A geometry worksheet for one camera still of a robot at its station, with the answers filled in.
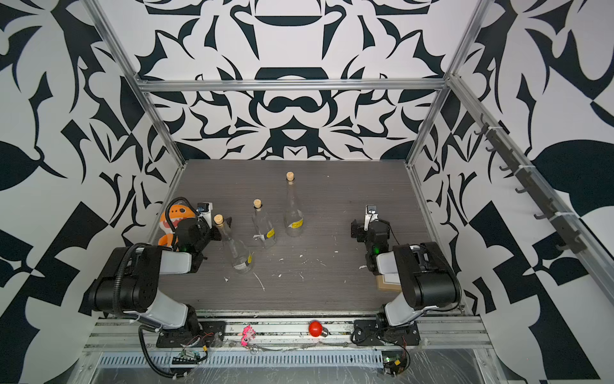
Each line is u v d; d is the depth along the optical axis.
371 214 0.81
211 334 0.73
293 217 0.90
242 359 0.71
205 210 0.81
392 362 0.71
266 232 0.83
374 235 0.73
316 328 0.73
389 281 0.85
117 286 0.42
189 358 0.68
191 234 0.72
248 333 0.74
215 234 0.85
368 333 0.74
